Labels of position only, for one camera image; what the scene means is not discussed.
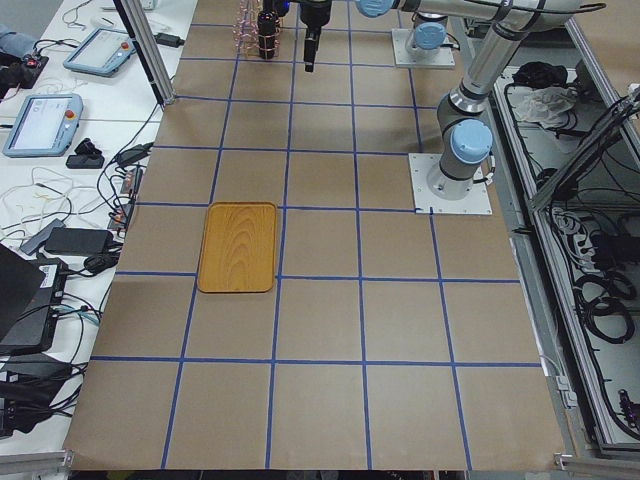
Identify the black power adapter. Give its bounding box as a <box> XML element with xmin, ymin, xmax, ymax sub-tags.
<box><xmin>44</xmin><ymin>227</ymin><xmax>113</xmax><ymax>256</ymax></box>

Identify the black laptop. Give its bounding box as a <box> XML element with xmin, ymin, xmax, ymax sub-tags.
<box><xmin>1</xmin><ymin>246</ymin><xmax>67</xmax><ymax>356</ymax></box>

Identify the far teach pendant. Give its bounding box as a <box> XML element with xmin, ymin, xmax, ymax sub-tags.
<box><xmin>63</xmin><ymin>28</ymin><xmax>136</xmax><ymax>77</ymax></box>

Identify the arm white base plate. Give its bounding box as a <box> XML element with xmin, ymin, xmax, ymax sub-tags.
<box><xmin>392</xmin><ymin>24</ymin><xmax>455</xmax><ymax>69</ymax></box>
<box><xmin>408</xmin><ymin>153</ymin><xmax>493</xmax><ymax>216</ymax></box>

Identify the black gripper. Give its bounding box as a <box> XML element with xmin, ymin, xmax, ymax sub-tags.
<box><xmin>299</xmin><ymin>0</ymin><xmax>332</xmax><ymax>73</ymax></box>

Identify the aluminium frame post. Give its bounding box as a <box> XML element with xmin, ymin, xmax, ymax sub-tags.
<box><xmin>113</xmin><ymin>0</ymin><xmax>175</xmax><ymax>108</ymax></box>

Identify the white crumpled cloth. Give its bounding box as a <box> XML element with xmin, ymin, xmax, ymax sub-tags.
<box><xmin>514</xmin><ymin>86</ymin><xmax>578</xmax><ymax>129</ymax></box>

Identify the near teach pendant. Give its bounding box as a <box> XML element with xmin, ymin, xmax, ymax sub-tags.
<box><xmin>2</xmin><ymin>93</ymin><xmax>84</xmax><ymax>158</ymax></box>

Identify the small black power brick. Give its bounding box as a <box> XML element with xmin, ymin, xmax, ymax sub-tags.
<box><xmin>154</xmin><ymin>32</ymin><xmax>185</xmax><ymax>48</ymax></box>

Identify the copper wire bottle basket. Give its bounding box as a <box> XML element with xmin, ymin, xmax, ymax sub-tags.
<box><xmin>233</xmin><ymin>0</ymin><xmax>281</xmax><ymax>59</ymax></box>

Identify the teach pendant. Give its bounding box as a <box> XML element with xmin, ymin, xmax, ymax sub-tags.
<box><xmin>63</xmin><ymin>28</ymin><xmax>136</xmax><ymax>77</ymax></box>
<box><xmin>2</xmin><ymin>93</ymin><xmax>84</xmax><ymax>158</ymax></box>

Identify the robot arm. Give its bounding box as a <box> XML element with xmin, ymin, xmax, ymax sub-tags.
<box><xmin>405</xmin><ymin>11</ymin><xmax>448</xmax><ymax>62</ymax></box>
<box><xmin>356</xmin><ymin>1</ymin><xmax>606</xmax><ymax>201</ymax></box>

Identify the wooden tray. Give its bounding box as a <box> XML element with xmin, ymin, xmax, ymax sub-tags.
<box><xmin>197</xmin><ymin>202</ymin><xmax>277</xmax><ymax>294</ymax></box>

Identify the dark wine bottle right end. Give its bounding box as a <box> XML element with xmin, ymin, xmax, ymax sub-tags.
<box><xmin>257</xmin><ymin>0</ymin><xmax>279</xmax><ymax>60</ymax></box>

